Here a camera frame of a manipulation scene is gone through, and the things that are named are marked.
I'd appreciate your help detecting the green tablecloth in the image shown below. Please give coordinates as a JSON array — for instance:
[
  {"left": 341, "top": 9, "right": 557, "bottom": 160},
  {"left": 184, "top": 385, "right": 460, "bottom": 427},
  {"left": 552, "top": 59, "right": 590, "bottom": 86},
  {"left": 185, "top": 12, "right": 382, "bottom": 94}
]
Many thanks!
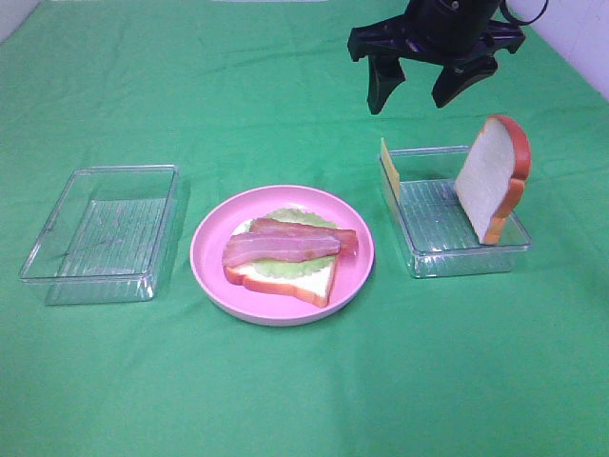
[{"left": 1, "top": 1, "right": 608, "bottom": 456}]

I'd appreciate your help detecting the left clear plastic tray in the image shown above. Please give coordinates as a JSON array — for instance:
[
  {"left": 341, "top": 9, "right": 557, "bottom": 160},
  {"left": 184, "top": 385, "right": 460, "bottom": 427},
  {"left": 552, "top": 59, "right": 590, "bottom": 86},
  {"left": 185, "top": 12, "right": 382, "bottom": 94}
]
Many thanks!
[{"left": 19, "top": 165, "right": 179, "bottom": 306}]

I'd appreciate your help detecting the toy bacon strip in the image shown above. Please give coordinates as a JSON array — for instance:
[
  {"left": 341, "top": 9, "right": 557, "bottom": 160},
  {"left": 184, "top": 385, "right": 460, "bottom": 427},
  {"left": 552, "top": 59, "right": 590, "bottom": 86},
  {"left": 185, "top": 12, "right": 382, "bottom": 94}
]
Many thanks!
[
  {"left": 249, "top": 218, "right": 359, "bottom": 255},
  {"left": 222, "top": 232, "right": 341, "bottom": 268}
]

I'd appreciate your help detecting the right clear plastic tray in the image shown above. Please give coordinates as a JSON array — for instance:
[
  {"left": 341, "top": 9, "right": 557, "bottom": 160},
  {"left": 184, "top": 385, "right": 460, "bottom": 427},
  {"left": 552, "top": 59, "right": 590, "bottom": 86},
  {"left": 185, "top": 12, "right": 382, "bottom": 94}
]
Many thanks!
[{"left": 379, "top": 146, "right": 531, "bottom": 278}]

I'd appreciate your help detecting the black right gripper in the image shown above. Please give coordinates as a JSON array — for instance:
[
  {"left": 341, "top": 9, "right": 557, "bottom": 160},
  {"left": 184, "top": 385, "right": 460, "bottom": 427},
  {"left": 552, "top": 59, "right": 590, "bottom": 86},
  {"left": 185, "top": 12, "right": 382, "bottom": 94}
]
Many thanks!
[{"left": 347, "top": 0, "right": 525, "bottom": 114}]

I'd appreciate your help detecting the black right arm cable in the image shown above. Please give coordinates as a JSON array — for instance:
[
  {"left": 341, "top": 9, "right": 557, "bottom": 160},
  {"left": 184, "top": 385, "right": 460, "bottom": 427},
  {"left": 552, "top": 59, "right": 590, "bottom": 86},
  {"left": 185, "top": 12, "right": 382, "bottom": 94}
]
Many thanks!
[{"left": 499, "top": 0, "right": 548, "bottom": 26}]

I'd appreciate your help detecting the yellow toy cheese slice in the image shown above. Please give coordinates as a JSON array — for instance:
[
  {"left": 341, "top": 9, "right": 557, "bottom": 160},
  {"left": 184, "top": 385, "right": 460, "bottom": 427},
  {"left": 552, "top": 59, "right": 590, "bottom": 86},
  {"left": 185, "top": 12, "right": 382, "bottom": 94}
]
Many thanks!
[{"left": 381, "top": 137, "right": 401, "bottom": 201}]

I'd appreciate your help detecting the clear plastic tray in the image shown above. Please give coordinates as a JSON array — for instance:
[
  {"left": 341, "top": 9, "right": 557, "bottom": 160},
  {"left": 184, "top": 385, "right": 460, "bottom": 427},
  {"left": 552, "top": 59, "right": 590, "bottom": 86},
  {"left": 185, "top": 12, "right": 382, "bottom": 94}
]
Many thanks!
[
  {"left": 19, "top": 165, "right": 179, "bottom": 306},
  {"left": 379, "top": 146, "right": 531, "bottom": 278}
]

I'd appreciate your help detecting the pink round plate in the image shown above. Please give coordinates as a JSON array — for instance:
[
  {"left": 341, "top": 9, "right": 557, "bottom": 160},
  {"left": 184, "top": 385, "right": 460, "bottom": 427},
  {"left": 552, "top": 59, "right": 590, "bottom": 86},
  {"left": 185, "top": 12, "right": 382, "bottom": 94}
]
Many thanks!
[{"left": 190, "top": 185, "right": 375, "bottom": 327}]

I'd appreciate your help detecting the toy bread slice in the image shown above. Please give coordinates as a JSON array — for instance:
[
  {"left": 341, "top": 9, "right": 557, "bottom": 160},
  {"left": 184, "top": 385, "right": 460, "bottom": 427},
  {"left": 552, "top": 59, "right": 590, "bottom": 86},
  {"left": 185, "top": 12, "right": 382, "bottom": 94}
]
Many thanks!
[
  {"left": 224, "top": 256, "right": 338, "bottom": 308},
  {"left": 455, "top": 115, "right": 531, "bottom": 245}
]

